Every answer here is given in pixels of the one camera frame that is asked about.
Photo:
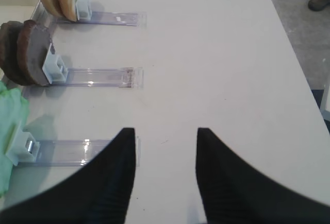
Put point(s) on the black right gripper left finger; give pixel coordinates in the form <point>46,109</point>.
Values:
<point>97,193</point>

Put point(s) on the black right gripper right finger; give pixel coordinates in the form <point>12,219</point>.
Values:
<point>232,191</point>

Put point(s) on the clear lettuce pusher track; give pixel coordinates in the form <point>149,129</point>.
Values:
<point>68,152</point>

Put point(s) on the white lettuce pusher block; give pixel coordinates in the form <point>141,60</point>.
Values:
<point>22,146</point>

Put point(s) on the green lettuce leaf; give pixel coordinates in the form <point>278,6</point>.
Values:
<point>14,111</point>

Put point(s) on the front brown meat patty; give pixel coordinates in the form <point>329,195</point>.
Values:
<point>9,64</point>

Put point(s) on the brown meat patty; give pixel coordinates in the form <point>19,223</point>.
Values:
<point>33,43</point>
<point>9,64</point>

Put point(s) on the rear brown meat patty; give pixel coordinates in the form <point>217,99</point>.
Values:
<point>33,43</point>

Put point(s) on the clear bread pusher track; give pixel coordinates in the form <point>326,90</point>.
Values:
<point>111,18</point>

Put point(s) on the white bread pusher block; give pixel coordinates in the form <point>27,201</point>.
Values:
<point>83,10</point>

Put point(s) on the clear patty pusher track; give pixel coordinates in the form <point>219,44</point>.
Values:
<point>130,77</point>

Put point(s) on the white patty pusher block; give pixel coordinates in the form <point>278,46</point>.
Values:
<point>54,68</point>

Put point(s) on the white rectangular serving tray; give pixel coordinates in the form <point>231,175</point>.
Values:
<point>19,10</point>

